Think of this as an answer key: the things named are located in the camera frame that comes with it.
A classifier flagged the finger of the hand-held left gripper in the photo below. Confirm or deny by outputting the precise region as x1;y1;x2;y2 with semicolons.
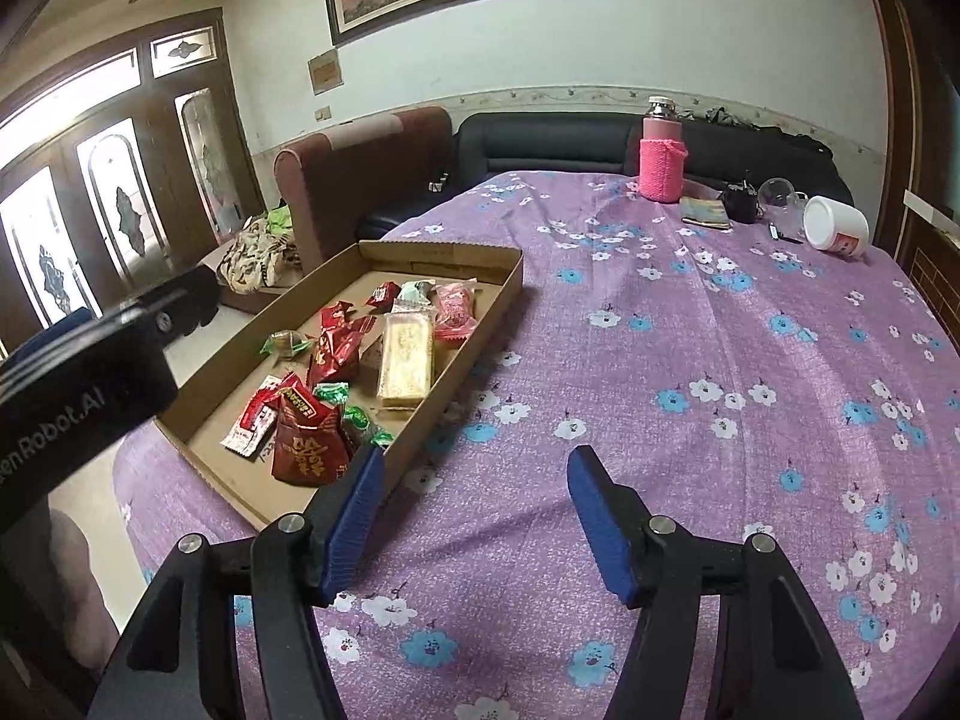
112;264;224;350

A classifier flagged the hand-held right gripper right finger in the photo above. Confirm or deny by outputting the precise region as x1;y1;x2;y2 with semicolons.
568;446;863;720

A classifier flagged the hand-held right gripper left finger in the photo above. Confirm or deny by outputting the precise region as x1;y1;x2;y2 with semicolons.
86;444;387;720

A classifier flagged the large red snack packet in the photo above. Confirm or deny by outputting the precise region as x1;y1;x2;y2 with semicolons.
270;409;355;487

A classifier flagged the clear candy with green ends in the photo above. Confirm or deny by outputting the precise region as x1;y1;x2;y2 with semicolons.
259;330;316;357

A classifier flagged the cardboard tray box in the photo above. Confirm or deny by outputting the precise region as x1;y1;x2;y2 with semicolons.
154;240;524;533

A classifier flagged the white and red snack packet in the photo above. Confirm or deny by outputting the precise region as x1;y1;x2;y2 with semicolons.
220;373;282;457

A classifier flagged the red bar snack packet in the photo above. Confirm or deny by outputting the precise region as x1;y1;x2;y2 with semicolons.
276;382;335;428

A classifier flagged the dark red foil packet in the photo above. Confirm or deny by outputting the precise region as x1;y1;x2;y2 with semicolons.
306;300;380;389

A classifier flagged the yellow biscuit packet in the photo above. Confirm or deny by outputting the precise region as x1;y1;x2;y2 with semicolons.
360;311;437;410

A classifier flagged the person's left forearm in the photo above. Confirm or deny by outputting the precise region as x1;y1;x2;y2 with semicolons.
41;506;125;680

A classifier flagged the patterned cloth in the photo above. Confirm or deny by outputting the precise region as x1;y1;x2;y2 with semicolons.
223;208;302;291

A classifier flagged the wooden door with glass panes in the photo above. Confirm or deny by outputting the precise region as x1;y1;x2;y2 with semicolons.
0;7;263;353

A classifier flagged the purple floral tablecloth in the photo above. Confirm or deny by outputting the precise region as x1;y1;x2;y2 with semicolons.
112;169;960;720

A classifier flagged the brown armchair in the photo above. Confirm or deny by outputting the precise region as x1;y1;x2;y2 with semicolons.
217;106;455;312

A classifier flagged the mint green snack packet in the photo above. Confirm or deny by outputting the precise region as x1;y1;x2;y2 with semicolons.
394;279;437;314

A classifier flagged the pink snack packet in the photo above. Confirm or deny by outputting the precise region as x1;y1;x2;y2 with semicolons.
433;279;481;347

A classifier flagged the small worn book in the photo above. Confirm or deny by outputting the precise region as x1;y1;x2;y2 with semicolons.
680;196;734;232

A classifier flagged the small black pouch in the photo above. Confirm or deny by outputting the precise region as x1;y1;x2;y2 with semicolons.
721;180;760;224

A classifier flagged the bottle with pink knitted sleeve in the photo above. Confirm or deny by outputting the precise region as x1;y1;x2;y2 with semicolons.
639;96;689;203

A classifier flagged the clear glass cup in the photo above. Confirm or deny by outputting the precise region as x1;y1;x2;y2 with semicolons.
757;177;809;220

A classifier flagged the white plastic jar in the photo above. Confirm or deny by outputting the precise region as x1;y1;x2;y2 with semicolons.
802;195;871;262

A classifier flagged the black leather sofa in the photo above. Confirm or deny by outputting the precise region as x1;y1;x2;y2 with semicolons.
356;112;856;241

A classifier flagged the dark cloth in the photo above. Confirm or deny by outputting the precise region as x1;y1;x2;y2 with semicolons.
682;106;833;158

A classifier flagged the brown wooden cabinet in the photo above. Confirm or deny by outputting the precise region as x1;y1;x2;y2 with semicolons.
862;0;960;331

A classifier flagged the small framed wall notice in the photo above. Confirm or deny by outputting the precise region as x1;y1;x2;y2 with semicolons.
307;47;344;97

